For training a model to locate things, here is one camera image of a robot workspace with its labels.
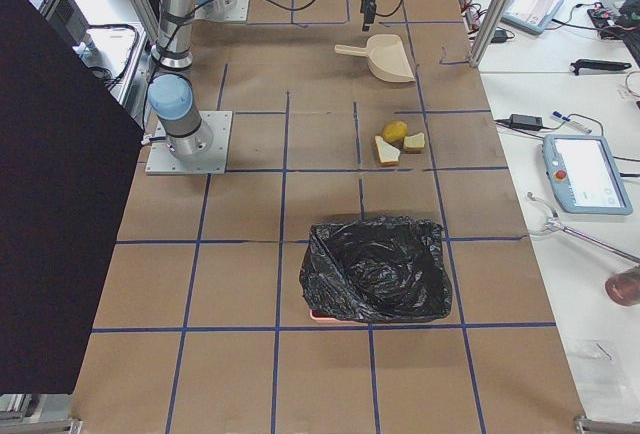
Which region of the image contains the black trash bag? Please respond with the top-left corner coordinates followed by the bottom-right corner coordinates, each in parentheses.
top-left (299, 216), bottom-right (452, 324)

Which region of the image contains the small bread slice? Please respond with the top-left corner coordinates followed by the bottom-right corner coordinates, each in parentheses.
top-left (402, 132), bottom-right (426, 154)

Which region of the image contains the teach pendant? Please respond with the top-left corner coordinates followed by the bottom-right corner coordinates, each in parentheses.
top-left (501, 0), bottom-right (564, 35)
top-left (542, 134), bottom-right (633, 215)

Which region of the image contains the metal grabber tool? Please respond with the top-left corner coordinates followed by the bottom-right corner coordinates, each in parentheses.
top-left (526, 192), bottom-right (639, 264)

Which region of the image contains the yellow potato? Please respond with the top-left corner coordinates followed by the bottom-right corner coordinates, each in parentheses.
top-left (381, 121), bottom-right (408, 143)

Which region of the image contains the black power adapter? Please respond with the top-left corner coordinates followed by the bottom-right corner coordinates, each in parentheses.
top-left (508, 114), bottom-right (544, 131)

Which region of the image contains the pink bin under bag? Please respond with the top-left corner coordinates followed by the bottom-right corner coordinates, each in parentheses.
top-left (309, 309), bottom-right (356, 325)

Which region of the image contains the large bread slice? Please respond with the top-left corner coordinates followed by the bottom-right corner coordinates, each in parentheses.
top-left (374, 135), bottom-right (401, 167)

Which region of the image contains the aluminium frame post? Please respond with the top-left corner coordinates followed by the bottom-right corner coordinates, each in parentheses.
top-left (468, 0), bottom-right (509, 68)

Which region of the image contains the beige plastic dustpan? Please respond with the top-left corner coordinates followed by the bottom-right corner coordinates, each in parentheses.
top-left (334, 34), bottom-right (415, 83)

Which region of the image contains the brown glass jar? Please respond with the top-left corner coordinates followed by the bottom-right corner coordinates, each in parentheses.
top-left (605, 266), bottom-right (639, 306)

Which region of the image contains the far teach pendant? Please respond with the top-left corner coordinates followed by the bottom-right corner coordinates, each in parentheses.
top-left (501, 0), bottom-right (564, 35)

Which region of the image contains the near teach pendant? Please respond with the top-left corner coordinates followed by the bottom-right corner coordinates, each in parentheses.
top-left (542, 134), bottom-right (633, 215)

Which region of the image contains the black panel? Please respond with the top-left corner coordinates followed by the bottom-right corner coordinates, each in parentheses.
top-left (1, 0), bottom-right (141, 394)

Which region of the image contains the black handheld tool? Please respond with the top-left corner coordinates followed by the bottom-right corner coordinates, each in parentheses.
top-left (570, 58), bottom-right (632, 76)

